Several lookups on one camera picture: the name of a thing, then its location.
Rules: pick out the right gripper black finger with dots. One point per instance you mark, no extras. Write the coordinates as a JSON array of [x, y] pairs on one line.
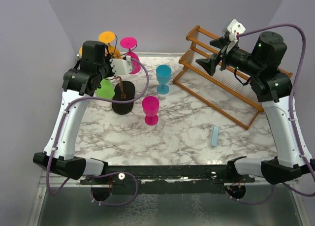
[[209, 64], [220, 42]]

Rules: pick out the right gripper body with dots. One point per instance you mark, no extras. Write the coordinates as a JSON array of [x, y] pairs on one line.
[[241, 59]]

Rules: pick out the blue plastic wine glass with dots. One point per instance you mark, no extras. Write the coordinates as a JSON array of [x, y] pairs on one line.
[[163, 75]]

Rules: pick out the pink wine glass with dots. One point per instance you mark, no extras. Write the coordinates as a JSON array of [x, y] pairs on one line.
[[130, 43], [150, 107]]

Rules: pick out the pink wine glass front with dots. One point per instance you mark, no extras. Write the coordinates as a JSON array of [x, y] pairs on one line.
[[130, 43]]

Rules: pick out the green plastic wine glass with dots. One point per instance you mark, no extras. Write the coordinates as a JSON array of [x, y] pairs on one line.
[[106, 90]]

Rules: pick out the orange plastic wine glass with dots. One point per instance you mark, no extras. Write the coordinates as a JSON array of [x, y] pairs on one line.
[[108, 37]]

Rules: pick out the yellow plastic wine glass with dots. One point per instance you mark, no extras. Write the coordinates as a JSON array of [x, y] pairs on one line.
[[80, 51]]

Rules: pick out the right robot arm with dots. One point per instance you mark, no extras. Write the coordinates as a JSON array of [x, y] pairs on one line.
[[273, 89]]

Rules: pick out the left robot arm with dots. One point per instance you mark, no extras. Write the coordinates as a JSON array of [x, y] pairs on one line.
[[79, 84]]

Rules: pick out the wooden dish rack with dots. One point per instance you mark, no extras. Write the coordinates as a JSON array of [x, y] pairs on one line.
[[224, 91]]

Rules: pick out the metal wine glass rack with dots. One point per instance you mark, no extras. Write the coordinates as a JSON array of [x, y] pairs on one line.
[[124, 91]]

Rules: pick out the light blue flat stick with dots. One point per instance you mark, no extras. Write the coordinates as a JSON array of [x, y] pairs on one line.
[[214, 137]]

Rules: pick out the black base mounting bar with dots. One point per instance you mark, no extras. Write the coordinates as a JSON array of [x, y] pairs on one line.
[[168, 179]]

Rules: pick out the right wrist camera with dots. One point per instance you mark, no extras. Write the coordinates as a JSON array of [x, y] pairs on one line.
[[233, 29]]

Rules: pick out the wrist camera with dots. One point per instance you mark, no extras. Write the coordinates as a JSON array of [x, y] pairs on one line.
[[233, 29], [122, 66]]

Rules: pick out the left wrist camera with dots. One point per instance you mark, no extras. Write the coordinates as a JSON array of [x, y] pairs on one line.
[[122, 66]]

